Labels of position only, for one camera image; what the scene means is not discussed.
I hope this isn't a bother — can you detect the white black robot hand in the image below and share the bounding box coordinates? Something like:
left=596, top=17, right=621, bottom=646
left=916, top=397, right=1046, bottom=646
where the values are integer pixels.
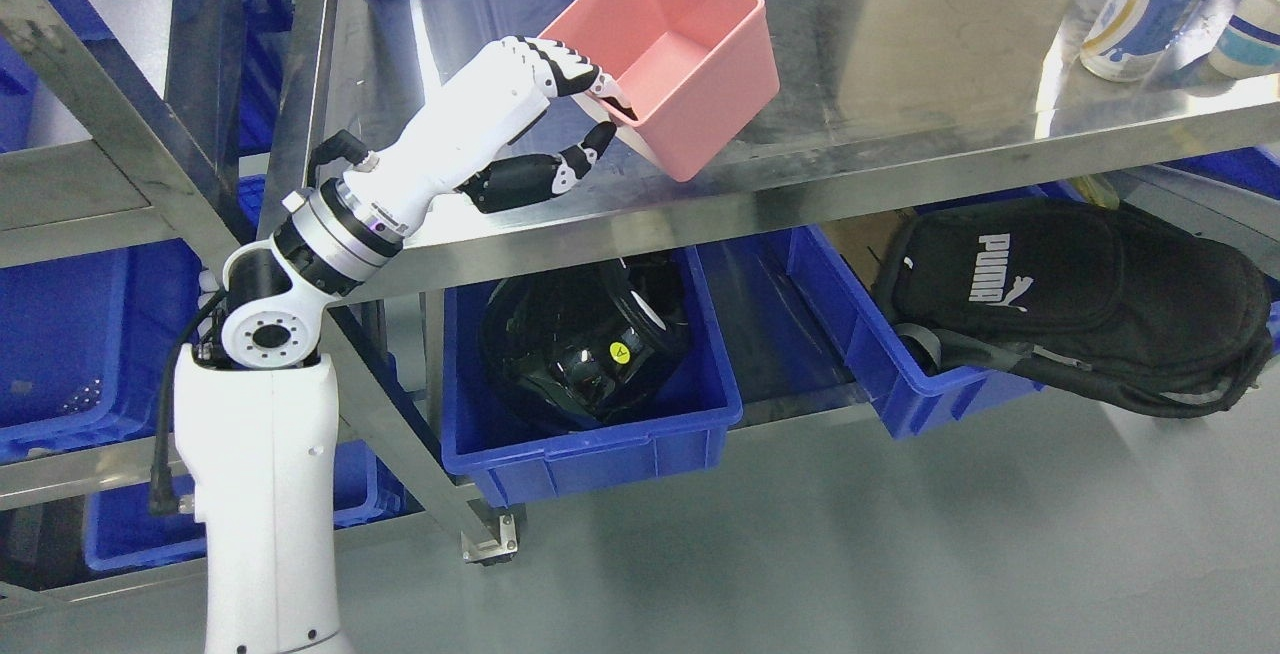
left=342, top=36, right=634, bottom=238

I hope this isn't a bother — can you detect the pink plastic storage box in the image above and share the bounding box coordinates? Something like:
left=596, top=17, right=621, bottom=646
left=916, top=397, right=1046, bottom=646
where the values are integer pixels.
left=543, top=0, right=780, bottom=183

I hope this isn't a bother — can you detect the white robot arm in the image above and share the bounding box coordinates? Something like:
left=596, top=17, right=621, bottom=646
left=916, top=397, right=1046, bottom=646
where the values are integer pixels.
left=174, top=323, right=353, bottom=653

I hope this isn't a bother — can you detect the stainless steel shelf rack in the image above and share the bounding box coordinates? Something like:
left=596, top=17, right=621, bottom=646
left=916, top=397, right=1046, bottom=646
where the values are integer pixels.
left=0, top=0, right=346, bottom=616

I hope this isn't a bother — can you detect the blue shelf bin left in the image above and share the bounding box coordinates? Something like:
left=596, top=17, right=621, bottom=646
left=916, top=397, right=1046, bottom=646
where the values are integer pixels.
left=1, top=239, right=202, bottom=463

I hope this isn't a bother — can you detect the blue shelf bin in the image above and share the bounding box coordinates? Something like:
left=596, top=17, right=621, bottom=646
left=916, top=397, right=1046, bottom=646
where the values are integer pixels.
left=1, top=239, right=202, bottom=463
left=83, top=355, right=406, bottom=573

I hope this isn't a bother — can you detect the blue lower shelf bin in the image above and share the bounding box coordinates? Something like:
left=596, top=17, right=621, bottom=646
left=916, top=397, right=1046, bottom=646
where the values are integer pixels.
left=83, top=355, right=406, bottom=573

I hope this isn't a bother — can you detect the black glossy helmet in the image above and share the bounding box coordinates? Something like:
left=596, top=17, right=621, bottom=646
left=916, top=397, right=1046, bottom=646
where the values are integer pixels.
left=477, top=250, right=692, bottom=436

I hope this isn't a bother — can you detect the blue bin with helmet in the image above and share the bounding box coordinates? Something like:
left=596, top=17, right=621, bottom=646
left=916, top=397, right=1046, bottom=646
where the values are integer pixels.
left=440, top=247, right=742, bottom=507

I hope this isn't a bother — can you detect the blue bin under bag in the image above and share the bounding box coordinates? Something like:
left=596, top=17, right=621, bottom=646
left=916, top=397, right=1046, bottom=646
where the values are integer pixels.
left=765, top=225, right=1046, bottom=439

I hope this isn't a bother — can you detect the black Puma bag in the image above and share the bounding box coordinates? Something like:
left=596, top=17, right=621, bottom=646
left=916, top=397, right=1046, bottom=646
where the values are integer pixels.
left=872, top=197, right=1275, bottom=420

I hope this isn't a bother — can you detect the blue drink bottle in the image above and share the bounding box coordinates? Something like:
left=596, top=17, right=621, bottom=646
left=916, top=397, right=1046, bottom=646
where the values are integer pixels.
left=1079, top=0, right=1202, bottom=83

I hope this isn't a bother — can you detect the white blue paper cup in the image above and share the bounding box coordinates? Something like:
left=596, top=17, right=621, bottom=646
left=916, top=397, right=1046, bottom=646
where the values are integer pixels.
left=1207, top=0, right=1279, bottom=79

